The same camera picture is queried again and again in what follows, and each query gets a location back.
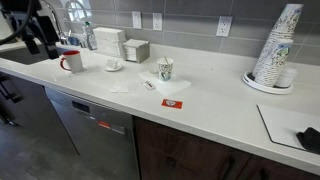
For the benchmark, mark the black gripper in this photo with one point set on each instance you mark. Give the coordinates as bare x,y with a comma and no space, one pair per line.
40,28

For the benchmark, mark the small white paper towel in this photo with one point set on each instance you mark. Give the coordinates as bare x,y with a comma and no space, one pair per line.
124,87

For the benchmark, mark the printed paper cup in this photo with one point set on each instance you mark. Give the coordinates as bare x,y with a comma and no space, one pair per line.
165,71

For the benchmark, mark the countertop sink basin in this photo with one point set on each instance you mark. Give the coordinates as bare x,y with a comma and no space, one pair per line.
20,56

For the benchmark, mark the chrome faucet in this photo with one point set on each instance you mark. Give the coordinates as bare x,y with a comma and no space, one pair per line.
60,26

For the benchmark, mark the blue sponge cloth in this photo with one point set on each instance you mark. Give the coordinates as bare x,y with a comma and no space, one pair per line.
73,40

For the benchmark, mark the clear bottle green cap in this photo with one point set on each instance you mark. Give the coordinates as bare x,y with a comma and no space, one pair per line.
90,38

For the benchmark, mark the dark sink cabinet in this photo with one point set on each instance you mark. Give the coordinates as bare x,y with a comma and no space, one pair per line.
33,113

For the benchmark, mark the stack of white paper towels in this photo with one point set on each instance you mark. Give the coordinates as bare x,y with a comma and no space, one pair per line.
108,40

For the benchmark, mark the metal napkin dispenser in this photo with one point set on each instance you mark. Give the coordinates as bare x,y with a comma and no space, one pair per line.
136,50

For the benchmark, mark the stainless steel dishwasher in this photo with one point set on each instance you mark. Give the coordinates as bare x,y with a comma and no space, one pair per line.
93,133

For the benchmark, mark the small white red sachet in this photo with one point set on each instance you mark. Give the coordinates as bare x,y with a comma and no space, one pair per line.
149,85

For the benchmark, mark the wooden stir stick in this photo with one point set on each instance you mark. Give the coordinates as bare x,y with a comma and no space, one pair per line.
166,60

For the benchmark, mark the large white paper napkin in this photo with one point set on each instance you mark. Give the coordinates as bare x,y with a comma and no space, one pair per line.
173,86

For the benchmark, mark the red packet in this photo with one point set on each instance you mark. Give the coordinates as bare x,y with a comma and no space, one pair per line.
172,103

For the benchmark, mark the dark wood cabinet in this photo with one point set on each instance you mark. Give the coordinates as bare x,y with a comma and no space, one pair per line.
180,153

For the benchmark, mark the white round tray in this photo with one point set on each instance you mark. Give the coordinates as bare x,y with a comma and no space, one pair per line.
266,89

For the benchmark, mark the short stack of paper cups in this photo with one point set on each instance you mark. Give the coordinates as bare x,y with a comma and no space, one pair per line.
273,63

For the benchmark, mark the stack of white lids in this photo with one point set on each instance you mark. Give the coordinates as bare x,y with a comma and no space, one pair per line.
288,77

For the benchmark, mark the white rectangular mat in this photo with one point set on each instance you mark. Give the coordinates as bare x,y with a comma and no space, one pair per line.
280,123

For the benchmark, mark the black object on mat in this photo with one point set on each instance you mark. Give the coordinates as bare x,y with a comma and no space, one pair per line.
310,140

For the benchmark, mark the white wall switch plate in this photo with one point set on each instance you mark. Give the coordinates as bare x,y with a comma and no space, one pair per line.
136,20

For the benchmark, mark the white wall outlet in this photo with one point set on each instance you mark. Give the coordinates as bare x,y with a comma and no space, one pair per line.
224,26
157,21

